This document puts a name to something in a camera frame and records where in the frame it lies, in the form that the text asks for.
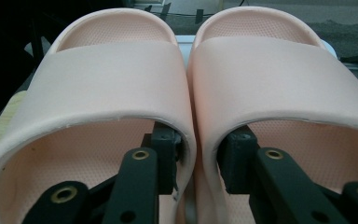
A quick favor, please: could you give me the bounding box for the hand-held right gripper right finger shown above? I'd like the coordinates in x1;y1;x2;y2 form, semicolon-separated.
216;125;350;224

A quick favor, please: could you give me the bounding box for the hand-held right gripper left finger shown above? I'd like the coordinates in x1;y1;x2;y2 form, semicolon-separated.
102;121;183;224

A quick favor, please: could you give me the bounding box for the pink slide slipper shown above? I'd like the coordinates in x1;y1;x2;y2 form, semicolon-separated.
186;6;358;224
0;7;198;224

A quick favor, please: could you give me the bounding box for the black floor bracket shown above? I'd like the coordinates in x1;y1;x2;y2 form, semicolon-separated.
195;8;205;25
159;2;172;21

